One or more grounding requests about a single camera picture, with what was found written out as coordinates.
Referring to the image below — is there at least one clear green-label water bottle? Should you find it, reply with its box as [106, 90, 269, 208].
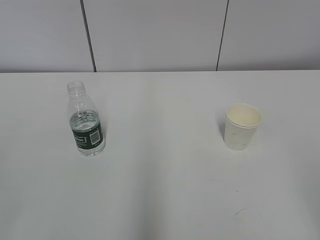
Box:
[67, 80, 105, 157]

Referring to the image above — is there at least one white paper cup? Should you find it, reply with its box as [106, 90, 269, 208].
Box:
[223, 103, 263, 151]

